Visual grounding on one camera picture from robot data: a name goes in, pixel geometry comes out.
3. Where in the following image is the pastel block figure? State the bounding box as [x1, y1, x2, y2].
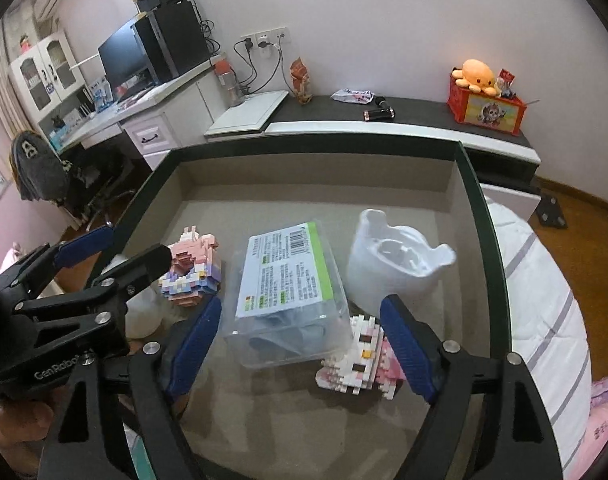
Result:
[159, 226, 222, 308]

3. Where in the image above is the white pink block cat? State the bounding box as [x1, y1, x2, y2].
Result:
[315, 314, 406, 400]

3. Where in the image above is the clear plastic mask box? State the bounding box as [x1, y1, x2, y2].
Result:
[220, 220, 352, 370]

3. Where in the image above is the left hand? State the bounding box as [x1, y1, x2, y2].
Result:
[0, 401, 54, 479]

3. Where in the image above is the black office chair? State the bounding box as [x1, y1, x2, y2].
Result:
[49, 148, 135, 226]

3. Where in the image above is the striped white tablecloth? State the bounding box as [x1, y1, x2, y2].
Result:
[486, 198, 592, 479]

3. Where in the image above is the pink bedding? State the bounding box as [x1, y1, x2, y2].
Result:
[571, 376, 608, 479]

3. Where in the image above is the white glass door cabinet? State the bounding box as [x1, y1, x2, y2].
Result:
[10, 32, 86, 126]

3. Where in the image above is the white computer desk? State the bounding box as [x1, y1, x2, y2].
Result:
[58, 55, 227, 169]

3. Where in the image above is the white holder cup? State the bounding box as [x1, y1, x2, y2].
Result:
[343, 209, 457, 316]

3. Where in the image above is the black computer monitor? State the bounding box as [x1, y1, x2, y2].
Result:
[98, 18, 153, 101]

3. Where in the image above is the pink black storage box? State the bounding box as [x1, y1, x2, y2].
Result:
[100, 134, 510, 479]

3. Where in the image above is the black bathroom scale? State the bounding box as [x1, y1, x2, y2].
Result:
[535, 193, 568, 230]

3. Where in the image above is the red topped water bottle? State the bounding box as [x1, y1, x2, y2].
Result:
[214, 58, 244, 107]

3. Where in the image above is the black computer tower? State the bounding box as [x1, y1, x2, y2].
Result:
[132, 1, 211, 84]

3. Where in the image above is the black white tv cabinet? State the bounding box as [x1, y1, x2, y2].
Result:
[203, 90, 543, 221]

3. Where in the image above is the orange snack bag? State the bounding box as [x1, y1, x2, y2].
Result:
[290, 58, 313, 105]

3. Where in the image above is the red toy box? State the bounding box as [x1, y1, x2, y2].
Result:
[447, 77, 528, 136]

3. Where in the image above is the orange octopus plush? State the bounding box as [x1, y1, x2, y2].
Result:
[452, 58, 498, 96]

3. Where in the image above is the wall power socket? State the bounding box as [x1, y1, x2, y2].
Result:
[240, 26, 291, 46]

